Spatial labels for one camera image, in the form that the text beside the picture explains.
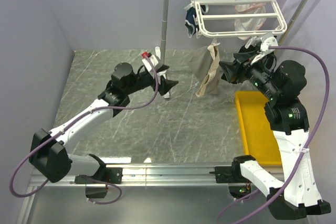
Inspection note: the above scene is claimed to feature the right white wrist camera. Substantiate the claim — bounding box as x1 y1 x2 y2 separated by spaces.
251 33 278 65

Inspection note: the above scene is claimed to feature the white pink underwear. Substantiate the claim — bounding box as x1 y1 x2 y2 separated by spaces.
234 3 266 32

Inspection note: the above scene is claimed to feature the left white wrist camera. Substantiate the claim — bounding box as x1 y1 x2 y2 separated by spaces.
142 51 163 74

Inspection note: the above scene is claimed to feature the purple cable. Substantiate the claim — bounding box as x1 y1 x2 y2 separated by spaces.
216 46 330 222
9 57 160 205

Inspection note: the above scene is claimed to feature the grey underwear beige waistband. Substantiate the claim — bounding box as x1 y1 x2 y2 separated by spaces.
187 39 220 98

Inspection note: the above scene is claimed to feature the aluminium mounting rail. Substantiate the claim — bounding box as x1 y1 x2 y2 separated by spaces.
15 163 320 224

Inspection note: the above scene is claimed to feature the black underwear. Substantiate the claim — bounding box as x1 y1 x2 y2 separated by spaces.
234 42 260 63

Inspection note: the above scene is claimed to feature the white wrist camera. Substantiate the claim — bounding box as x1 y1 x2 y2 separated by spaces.
142 51 163 74
251 33 278 65

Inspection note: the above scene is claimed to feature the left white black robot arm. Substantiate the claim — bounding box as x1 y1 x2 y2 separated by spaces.
29 62 178 183

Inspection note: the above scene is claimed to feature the yellow plastic tray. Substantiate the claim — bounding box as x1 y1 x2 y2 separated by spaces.
235 91 282 166

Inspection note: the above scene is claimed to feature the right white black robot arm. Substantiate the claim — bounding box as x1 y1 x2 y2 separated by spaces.
216 47 331 220

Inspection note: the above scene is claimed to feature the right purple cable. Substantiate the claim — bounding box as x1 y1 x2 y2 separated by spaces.
216 46 330 222

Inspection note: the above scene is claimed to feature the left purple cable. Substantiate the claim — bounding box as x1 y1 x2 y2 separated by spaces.
9 57 160 205

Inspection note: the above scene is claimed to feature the white clip hanger frame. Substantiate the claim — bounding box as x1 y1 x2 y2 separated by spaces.
184 0 288 41

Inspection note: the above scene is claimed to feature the navy blue underwear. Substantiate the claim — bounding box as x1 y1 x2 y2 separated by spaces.
184 3 208 38

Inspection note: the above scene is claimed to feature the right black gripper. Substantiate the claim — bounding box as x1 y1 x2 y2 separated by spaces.
218 49 280 99

